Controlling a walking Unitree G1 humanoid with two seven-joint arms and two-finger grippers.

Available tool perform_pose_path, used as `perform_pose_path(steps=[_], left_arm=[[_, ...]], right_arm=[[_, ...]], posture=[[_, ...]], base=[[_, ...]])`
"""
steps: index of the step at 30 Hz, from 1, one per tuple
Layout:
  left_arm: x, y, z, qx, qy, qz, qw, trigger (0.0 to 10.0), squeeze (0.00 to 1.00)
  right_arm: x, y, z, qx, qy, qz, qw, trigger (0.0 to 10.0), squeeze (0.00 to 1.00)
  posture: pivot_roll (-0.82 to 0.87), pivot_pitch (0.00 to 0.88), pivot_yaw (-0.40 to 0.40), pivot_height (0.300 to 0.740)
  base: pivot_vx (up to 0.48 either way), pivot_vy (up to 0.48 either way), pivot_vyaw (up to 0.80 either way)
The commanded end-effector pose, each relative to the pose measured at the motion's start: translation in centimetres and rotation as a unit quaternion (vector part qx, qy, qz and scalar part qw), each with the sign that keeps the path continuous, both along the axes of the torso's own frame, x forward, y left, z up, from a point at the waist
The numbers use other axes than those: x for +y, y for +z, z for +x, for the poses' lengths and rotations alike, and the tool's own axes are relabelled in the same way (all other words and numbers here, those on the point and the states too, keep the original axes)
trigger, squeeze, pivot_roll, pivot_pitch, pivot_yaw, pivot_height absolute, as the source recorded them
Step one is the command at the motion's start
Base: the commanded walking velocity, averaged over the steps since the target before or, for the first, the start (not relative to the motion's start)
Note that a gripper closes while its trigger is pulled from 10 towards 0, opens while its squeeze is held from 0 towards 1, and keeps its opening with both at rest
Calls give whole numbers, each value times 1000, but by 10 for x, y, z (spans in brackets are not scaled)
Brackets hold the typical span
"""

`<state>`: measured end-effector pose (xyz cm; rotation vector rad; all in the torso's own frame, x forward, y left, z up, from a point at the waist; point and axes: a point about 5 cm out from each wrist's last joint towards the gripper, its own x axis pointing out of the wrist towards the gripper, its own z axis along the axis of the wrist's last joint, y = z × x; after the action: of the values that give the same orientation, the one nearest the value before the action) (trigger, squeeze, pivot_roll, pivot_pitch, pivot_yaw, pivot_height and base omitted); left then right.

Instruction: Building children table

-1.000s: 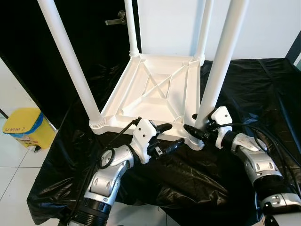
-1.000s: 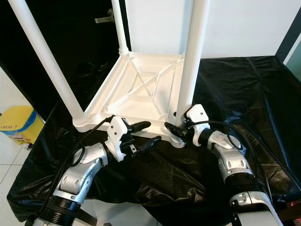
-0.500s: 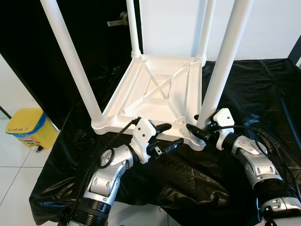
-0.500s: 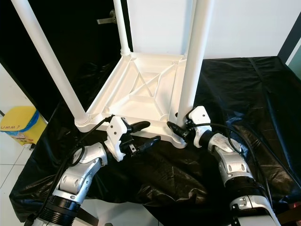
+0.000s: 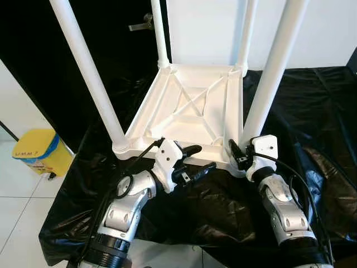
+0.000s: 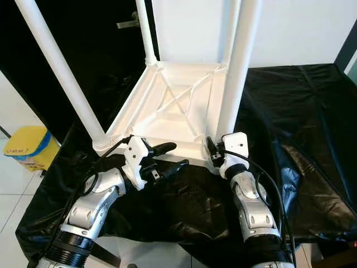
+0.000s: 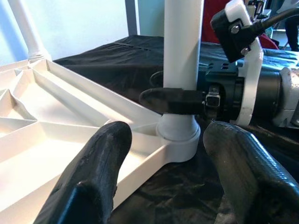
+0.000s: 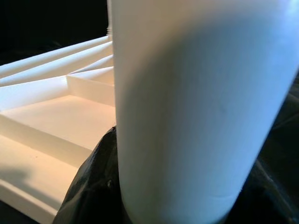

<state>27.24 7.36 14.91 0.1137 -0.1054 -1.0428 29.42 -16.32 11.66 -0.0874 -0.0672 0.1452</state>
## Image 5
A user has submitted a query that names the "dark grey wall post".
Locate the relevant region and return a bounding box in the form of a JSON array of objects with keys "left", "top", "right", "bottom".
[{"left": 347, "top": 47, "right": 357, "bottom": 73}]

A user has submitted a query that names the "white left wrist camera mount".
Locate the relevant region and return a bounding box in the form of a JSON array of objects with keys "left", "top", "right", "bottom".
[{"left": 152, "top": 140, "right": 184, "bottom": 193}]

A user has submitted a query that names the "black door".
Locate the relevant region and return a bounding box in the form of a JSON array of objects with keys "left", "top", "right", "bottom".
[{"left": 0, "top": 0, "right": 171, "bottom": 154}]

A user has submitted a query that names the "black plastic table cover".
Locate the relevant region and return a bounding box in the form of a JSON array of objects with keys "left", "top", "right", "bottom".
[{"left": 39, "top": 67, "right": 357, "bottom": 267}]

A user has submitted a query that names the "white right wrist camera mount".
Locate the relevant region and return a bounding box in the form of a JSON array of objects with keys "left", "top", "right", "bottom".
[{"left": 245, "top": 135, "right": 278, "bottom": 182}]

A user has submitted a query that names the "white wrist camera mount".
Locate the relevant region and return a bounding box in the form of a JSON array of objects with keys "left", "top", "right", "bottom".
[
  {"left": 245, "top": 135, "right": 278, "bottom": 182},
  {"left": 152, "top": 140, "right": 184, "bottom": 193}
]

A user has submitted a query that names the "metal door handle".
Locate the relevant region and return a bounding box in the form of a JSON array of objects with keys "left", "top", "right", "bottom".
[{"left": 128, "top": 14, "right": 154, "bottom": 31}]

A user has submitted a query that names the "yellow box with blue band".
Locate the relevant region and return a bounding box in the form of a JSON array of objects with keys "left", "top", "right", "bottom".
[{"left": 12, "top": 128, "right": 74, "bottom": 178}]

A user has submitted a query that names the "white plastic table top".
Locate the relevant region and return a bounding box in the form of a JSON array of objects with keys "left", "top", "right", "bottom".
[{"left": 112, "top": 63, "right": 249, "bottom": 176}]

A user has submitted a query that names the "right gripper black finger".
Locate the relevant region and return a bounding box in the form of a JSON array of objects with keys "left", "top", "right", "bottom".
[{"left": 229, "top": 139, "right": 247, "bottom": 168}]

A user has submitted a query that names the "white plastic table leg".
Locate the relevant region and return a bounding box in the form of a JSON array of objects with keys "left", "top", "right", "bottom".
[
  {"left": 151, "top": 0, "right": 171, "bottom": 69},
  {"left": 241, "top": 0, "right": 309, "bottom": 146},
  {"left": 234, "top": 0, "right": 258, "bottom": 73},
  {"left": 49, "top": 0, "right": 128, "bottom": 154}
]

